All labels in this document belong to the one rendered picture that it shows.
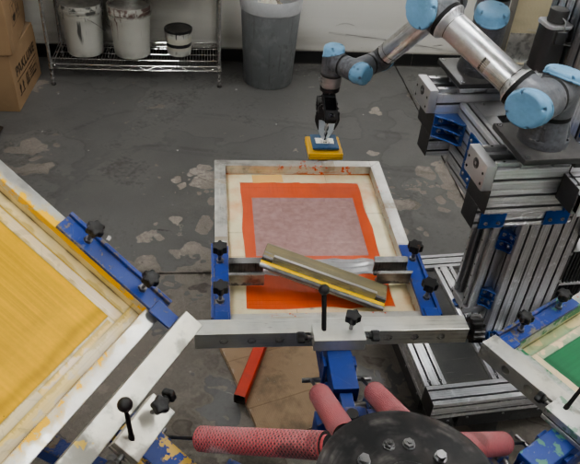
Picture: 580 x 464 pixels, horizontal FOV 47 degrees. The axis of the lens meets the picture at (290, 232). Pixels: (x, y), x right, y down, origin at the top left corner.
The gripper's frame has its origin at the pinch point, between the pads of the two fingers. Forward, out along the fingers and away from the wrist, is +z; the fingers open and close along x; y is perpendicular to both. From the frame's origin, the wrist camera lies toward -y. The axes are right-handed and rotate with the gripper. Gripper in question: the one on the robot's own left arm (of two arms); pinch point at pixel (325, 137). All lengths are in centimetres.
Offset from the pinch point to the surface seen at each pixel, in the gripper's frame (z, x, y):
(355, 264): 2, 0, -70
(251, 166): -0.6, 28.5, -21.1
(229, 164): -0.7, 36.0, -20.2
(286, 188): 2.8, 16.8, -29.5
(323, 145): 1.3, 0.9, -3.8
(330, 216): 2.8, 4.2, -45.7
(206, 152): 98, 46, 150
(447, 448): -33, 4, -155
